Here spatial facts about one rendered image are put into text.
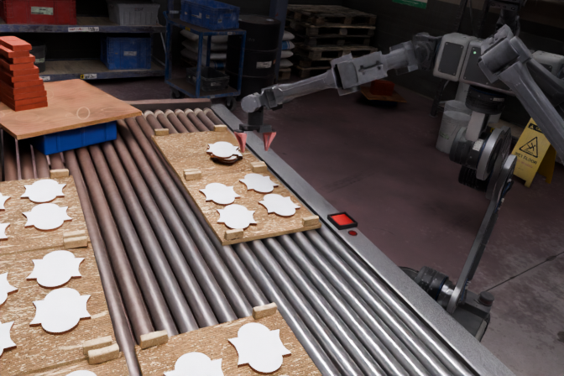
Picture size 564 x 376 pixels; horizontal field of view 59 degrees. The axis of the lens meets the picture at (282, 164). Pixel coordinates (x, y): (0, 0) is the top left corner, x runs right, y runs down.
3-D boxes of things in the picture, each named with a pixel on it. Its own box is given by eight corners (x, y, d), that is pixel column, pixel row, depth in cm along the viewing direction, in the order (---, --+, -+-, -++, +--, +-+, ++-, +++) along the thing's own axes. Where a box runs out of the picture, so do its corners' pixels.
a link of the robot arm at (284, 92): (365, 88, 145) (356, 52, 144) (352, 92, 142) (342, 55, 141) (280, 110, 180) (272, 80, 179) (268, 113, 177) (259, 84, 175)
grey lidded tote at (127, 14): (145, 19, 589) (146, -2, 579) (160, 26, 566) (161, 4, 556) (104, 19, 558) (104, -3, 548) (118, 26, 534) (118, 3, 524)
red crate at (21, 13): (66, 17, 543) (65, -10, 532) (77, 25, 512) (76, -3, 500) (-2, 15, 506) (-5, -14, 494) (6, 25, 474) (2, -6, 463)
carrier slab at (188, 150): (227, 133, 227) (227, 129, 227) (266, 172, 195) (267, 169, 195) (151, 138, 211) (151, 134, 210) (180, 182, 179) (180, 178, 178)
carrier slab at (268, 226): (267, 173, 195) (267, 169, 194) (321, 227, 163) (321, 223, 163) (180, 182, 179) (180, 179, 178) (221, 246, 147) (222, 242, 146)
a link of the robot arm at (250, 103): (284, 107, 177) (277, 84, 176) (278, 110, 166) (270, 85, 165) (253, 116, 180) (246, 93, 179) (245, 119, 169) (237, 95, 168)
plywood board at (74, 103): (79, 81, 233) (79, 78, 233) (142, 115, 206) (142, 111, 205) (-40, 97, 197) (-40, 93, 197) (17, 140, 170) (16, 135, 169)
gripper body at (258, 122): (271, 130, 179) (272, 109, 178) (246, 131, 174) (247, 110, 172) (263, 127, 185) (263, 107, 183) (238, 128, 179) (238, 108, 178)
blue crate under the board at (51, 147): (80, 116, 222) (79, 95, 218) (119, 139, 205) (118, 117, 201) (7, 129, 200) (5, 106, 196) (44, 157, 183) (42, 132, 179)
